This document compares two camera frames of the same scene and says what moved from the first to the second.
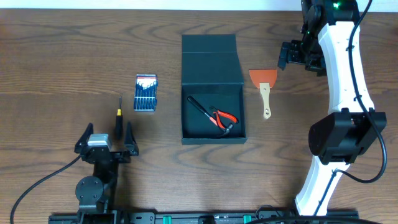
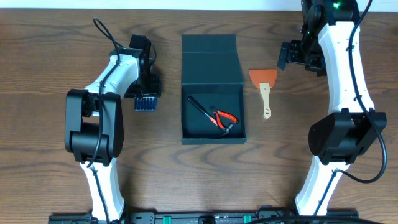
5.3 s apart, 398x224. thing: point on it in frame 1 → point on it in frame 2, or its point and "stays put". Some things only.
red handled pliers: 219,113 stays put
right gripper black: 293,48 stays put
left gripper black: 115,156 → 148,91
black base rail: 216,218 stays put
